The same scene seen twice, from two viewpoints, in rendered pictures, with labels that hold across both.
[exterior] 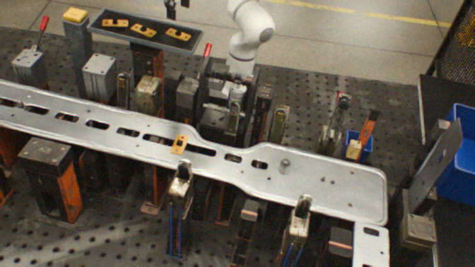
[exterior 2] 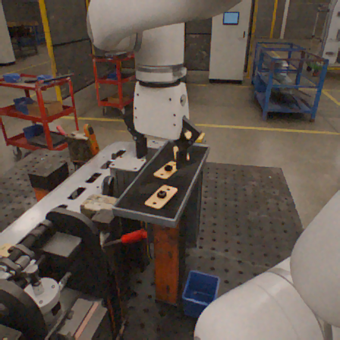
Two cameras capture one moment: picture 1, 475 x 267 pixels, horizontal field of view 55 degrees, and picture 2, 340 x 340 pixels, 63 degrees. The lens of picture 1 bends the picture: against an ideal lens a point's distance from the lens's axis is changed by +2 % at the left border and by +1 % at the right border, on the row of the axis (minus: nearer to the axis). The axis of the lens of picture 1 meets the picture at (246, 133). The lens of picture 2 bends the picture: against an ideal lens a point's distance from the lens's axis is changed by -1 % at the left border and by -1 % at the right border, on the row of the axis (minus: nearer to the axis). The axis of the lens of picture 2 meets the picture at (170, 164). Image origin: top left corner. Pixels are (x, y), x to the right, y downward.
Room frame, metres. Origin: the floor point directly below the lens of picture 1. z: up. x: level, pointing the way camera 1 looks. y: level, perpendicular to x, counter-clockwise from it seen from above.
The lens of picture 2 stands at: (1.44, -0.20, 1.52)
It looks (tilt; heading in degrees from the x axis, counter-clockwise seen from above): 28 degrees down; 103
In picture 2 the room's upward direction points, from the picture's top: straight up
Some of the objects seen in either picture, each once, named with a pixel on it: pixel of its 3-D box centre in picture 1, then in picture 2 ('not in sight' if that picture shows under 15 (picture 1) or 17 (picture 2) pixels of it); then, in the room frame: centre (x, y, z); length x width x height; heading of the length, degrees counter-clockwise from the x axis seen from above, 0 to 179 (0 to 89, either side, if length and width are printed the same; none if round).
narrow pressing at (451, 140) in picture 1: (431, 169); not in sight; (0.87, -0.52, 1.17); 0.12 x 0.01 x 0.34; 175
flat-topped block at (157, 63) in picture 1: (149, 82); (170, 241); (1.30, 0.40, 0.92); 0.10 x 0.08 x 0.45; 85
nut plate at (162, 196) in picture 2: (178, 33); (162, 194); (1.31, 0.29, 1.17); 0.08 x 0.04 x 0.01; 74
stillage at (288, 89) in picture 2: not in sight; (284, 83); (2.29, 4.93, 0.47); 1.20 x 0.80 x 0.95; 95
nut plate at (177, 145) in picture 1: (179, 143); (12, 250); (0.95, 0.20, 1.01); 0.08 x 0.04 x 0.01; 175
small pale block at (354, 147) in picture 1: (340, 179); not in sight; (1.03, -0.35, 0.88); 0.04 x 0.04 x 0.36; 85
